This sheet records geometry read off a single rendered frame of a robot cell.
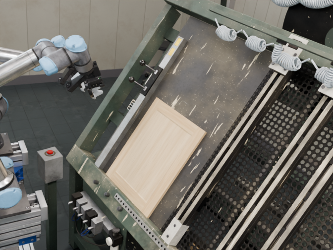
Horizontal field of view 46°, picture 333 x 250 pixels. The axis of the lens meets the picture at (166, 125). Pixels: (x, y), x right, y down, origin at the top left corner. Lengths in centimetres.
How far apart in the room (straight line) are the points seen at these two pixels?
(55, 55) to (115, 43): 418
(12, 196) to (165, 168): 82
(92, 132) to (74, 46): 116
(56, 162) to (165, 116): 75
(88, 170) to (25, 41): 314
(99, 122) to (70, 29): 299
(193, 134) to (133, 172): 44
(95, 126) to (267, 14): 262
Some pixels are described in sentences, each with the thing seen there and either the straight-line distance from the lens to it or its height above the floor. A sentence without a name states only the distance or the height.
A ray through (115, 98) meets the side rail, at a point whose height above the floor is 122.
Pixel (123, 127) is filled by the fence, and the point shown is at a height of 115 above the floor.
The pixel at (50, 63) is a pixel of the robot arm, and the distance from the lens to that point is 160.
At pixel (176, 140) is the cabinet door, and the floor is 124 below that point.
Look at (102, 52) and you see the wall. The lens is 575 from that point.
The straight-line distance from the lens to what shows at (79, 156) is 264.
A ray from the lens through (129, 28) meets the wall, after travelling 577.
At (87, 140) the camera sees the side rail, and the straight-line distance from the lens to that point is 267.
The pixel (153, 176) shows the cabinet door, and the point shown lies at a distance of 224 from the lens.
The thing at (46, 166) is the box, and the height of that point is 88.
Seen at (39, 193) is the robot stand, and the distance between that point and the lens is 219.
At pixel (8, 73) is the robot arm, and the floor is 172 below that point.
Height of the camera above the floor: 241
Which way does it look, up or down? 30 degrees down
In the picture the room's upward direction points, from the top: 9 degrees clockwise
